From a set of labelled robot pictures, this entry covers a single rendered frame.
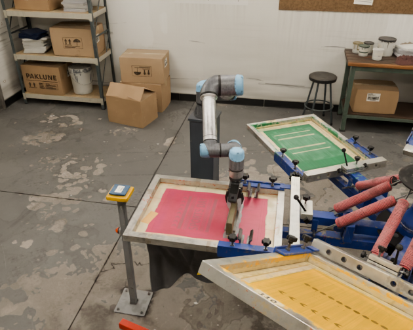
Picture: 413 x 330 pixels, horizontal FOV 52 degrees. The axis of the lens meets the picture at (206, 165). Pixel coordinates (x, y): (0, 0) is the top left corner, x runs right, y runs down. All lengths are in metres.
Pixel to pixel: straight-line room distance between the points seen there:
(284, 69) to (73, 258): 3.71
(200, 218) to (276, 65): 3.87
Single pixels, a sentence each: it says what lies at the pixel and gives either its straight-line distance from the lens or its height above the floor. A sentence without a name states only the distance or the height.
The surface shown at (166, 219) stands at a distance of 2.33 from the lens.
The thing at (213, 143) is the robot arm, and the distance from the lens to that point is 2.21.
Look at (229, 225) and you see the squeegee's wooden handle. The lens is 2.13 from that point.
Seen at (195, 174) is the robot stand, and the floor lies 0.76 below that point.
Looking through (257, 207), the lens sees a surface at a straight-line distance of 2.42.
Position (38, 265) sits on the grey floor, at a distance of 3.67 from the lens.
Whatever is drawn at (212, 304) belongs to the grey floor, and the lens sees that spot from 3.16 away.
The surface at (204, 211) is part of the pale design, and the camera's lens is 2.38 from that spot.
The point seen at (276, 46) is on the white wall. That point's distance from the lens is 5.84.
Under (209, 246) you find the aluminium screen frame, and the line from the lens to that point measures 2.10.
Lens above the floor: 2.39
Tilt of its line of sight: 31 degrees down
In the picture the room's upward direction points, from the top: straight up
